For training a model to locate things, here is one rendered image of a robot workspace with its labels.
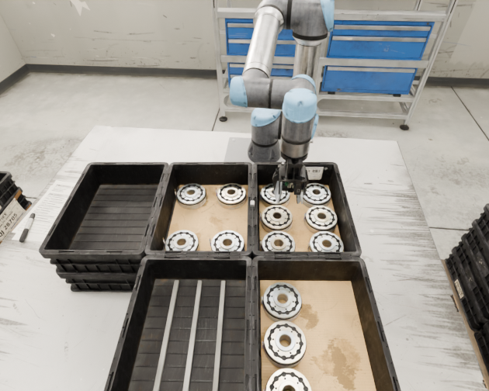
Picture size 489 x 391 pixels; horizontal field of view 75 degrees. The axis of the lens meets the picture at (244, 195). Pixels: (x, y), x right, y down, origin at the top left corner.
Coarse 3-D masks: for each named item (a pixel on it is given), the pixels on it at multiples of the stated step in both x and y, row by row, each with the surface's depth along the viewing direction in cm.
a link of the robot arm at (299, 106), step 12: (288, 96) 71; (300, 96) 71; (312, 96) 71; (288, 108) 72; (300, 108) 70; (312, 108) 71; (288, 120) 73; (300, 120) 72; (312, 120) 74; (288, 132) 75; (300, 132) 74
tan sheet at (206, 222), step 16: (208, 192) 119; (176, 208) 114; (208, 208) 113; (224, 208) 113; (240, 208) 113; (176, 224) 108; (192, 224) 108; (208, 224) 108; (224, 224) 108; (240, 224) 108; (208, 240) 103
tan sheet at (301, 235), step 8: (296, 200) 115; (264, 208) 113; (288, 208) 113; (296, 208) 113; (304, 208) 112; (296, 216) 110; (296, 224) 107; (304, 224) 107; (264, 232) 105; (288, 232) 105; (296, 232) 105; (304, 232) 105; (336, 232) 105; (296, 240) 103; (304, 240) 103; (296, 248) 101; (304, 248) 101
